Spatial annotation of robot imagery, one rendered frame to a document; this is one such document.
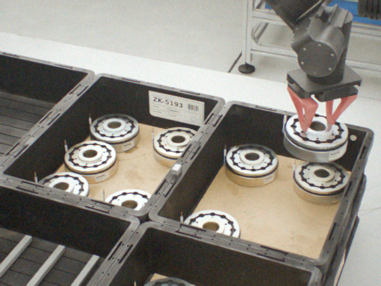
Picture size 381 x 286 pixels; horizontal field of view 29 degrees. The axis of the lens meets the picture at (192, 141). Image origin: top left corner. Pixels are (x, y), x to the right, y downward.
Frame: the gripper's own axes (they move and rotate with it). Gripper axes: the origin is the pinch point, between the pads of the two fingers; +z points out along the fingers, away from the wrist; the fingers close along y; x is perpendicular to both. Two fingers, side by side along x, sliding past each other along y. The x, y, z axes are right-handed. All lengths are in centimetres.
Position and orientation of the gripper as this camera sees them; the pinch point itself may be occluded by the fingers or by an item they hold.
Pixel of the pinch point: (317, 122)
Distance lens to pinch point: 123.5
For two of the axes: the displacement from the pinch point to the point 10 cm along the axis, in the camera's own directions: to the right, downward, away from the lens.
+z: -0.2, 8.1, 5.9
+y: 9.2, -2.2, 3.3
